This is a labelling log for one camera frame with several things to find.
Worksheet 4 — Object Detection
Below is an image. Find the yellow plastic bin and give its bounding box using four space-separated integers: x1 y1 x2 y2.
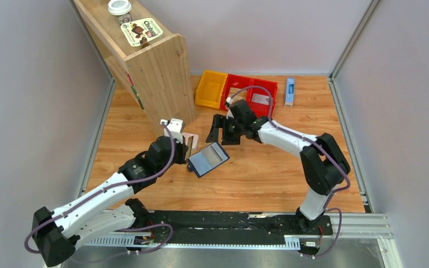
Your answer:
195 70 228 109

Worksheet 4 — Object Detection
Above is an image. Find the red plastic bin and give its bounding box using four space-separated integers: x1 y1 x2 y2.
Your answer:
219 74 252 111
246 78 278 117

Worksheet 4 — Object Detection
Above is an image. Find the navy blue card holder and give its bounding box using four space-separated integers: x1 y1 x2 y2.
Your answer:
187 142 230 178

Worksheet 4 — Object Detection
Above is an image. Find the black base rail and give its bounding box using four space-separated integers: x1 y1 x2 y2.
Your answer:
112 210 333 256

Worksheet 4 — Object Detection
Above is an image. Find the blue white toothpaste box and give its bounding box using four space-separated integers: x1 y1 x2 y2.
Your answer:
284 77 295 107

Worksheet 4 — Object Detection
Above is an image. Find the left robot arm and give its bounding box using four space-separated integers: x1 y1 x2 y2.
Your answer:
24 132 189 267

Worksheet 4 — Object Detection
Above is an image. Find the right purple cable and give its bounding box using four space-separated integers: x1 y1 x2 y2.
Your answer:
226 85 351 258

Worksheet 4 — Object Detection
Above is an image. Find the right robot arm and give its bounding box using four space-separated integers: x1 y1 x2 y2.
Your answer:
206 99 351 234

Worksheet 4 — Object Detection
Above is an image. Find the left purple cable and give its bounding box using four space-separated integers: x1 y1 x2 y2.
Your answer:
23 123 177 254

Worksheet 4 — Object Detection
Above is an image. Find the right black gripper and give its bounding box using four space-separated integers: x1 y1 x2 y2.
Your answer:
206 113 245 145

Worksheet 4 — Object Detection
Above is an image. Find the red plastic bin left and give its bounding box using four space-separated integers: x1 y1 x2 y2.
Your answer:
219 74 252 111

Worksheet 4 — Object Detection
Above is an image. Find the purple cable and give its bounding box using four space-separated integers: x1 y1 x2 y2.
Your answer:
226 85 351 258
23 123 177 254

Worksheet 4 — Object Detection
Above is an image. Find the silver card in bin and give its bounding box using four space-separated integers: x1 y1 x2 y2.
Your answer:
251 93 271 106

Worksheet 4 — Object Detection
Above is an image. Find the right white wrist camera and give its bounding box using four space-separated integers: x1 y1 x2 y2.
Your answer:
225 97 233 118

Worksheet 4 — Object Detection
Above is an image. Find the wooden shelf unit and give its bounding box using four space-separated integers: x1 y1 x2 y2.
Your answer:
74 1 197 136

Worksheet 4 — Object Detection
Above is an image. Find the Chobani yogurt lid pack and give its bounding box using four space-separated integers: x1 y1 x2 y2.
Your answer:
121 18 163 47

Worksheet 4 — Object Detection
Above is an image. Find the red patterned tissue pack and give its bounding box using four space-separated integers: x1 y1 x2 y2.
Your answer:
182 132 199 150

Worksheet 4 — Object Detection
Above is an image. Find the red plastic bin right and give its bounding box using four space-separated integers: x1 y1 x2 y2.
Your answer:
246 78 278 117

